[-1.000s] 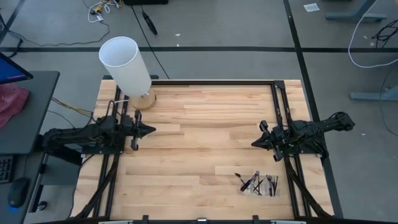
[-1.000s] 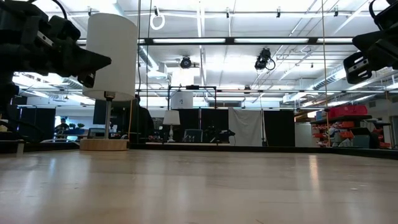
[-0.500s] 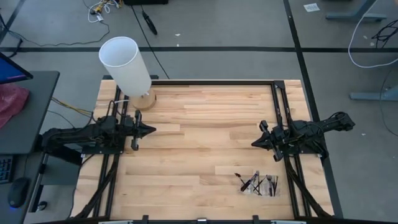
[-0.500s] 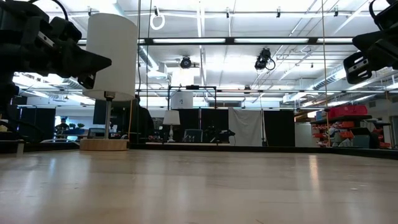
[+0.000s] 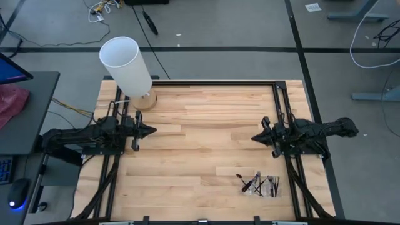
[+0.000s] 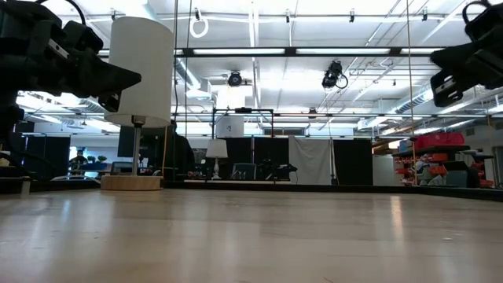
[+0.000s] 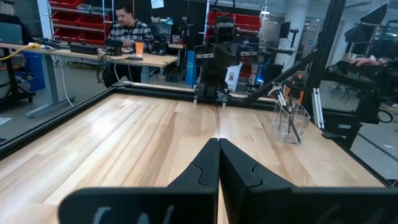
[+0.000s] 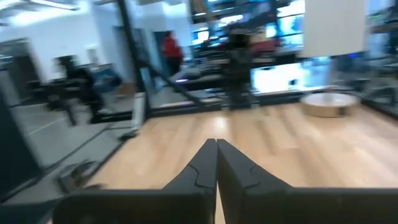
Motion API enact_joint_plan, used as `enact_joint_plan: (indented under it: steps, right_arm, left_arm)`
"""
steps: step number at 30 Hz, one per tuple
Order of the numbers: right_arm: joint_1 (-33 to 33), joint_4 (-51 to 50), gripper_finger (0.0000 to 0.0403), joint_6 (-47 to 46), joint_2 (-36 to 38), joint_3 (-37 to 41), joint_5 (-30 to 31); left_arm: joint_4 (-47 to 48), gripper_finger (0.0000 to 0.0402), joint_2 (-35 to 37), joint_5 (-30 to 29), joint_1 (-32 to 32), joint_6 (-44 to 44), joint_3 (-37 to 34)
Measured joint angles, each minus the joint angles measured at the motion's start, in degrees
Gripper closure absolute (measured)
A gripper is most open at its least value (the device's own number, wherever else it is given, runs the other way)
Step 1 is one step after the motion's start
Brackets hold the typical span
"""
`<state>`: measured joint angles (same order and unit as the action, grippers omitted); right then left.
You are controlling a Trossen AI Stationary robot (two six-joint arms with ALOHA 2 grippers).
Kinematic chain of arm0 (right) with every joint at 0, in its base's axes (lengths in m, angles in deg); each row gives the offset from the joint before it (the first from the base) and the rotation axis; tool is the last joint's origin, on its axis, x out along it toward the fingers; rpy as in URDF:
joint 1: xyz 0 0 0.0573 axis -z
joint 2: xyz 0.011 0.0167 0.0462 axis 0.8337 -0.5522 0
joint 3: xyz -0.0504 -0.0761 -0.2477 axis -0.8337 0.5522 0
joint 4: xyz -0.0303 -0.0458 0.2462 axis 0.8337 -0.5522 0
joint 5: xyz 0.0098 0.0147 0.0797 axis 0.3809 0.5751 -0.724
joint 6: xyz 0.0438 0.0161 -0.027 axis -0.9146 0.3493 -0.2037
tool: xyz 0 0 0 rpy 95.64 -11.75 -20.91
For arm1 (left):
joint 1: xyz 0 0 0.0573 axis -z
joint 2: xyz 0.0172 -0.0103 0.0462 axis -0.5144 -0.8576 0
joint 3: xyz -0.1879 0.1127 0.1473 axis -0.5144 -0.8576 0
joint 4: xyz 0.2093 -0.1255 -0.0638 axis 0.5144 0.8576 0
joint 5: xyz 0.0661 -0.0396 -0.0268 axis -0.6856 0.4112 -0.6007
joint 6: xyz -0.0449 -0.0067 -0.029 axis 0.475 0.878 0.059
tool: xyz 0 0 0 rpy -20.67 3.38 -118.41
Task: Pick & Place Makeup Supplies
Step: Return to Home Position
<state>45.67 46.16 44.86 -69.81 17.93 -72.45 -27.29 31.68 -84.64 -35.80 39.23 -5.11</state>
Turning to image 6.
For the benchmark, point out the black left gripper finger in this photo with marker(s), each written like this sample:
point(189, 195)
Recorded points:
point(106, 72)
point(104, 88)

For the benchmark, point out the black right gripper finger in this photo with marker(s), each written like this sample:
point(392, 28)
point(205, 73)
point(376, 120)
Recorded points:
point(460, 66)
point(460, 53)

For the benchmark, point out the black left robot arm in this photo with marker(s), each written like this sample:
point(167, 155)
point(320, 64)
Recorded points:
point(15, 59)

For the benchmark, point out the white shade wooden base lamp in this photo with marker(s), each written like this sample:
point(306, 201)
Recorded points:
point(141, 70)

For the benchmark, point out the ceiling strip light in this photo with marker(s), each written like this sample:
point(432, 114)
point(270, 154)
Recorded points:
point(239, 51)
point(342, 51)
point(420, 50)

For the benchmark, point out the small black ceiling fixture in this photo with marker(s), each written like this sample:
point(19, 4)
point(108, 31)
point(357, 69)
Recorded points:
point(113, 15)
point(288, 15)
point(424, 13)
point(351, 15)

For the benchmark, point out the small green plants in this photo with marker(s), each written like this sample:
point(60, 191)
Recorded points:
point(102, 158)

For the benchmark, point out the black monitor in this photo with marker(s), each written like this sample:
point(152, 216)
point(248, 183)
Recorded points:
point(151, 143)

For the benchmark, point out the person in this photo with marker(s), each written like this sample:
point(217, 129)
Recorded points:
point(78, 159)
point(181, 153)

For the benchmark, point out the red storage crate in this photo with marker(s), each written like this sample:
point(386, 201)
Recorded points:
point(440, 140)

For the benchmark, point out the shelf rack with red bins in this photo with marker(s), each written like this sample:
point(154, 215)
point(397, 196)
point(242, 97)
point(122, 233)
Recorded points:
point(444, 149)

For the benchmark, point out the black partition panel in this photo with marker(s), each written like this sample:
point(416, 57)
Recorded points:
point(51, 155)
point(271, 151)
point(352, 161)

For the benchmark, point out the yellow pole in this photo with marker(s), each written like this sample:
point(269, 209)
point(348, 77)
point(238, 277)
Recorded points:
point(414, 165)

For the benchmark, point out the small white cylinder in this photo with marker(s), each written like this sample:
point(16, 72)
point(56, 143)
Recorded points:
point(26, 186)

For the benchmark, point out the small white table lamp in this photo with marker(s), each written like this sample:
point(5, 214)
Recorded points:
point(217, 148)

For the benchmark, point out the white board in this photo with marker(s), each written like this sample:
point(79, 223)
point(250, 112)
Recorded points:
point(230, 127)

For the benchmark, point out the dark office chair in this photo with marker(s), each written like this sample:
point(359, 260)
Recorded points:
point(243, 171)

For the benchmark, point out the grey hanging cloth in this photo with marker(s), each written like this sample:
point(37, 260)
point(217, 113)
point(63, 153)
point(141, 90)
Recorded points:
point(310, 159)

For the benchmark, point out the black equipment on tripod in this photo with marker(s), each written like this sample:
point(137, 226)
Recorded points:
point(286, 169)

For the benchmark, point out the silver ceiling air duct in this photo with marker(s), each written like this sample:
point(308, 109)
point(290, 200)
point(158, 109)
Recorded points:
point(412, 103)

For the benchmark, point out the round black ceiling camera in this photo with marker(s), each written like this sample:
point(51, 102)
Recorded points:
point(235, 78)

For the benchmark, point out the black aluminium table frame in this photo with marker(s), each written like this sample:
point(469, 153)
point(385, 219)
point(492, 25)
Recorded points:
point(220, 185)

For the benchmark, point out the black ceiling light rail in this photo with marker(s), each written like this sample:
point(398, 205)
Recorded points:
point(290, 51)

